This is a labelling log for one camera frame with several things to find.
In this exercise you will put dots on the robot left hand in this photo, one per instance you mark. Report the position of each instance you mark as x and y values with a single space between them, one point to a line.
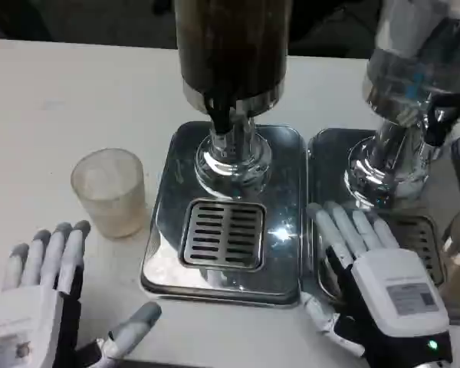
30 306

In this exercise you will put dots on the black dispenser tap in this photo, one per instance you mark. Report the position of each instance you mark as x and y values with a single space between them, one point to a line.
219 115
442 115

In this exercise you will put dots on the clear empty drink dispenser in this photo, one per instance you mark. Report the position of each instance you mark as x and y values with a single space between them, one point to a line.
406 76

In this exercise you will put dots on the drink dispenser with dark drink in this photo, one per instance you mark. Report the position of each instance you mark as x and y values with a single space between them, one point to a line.
230 50

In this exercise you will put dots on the steel drip tray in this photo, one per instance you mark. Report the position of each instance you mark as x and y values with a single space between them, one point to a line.
283 214
329 168

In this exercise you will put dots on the clear ribbed glass cup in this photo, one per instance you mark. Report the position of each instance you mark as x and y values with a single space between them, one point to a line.
111 199

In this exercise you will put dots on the steel slotted tray grid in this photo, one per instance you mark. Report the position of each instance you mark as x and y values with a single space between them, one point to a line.
224 234
421 237

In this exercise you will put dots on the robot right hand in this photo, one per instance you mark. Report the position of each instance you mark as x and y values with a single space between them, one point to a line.
387 291

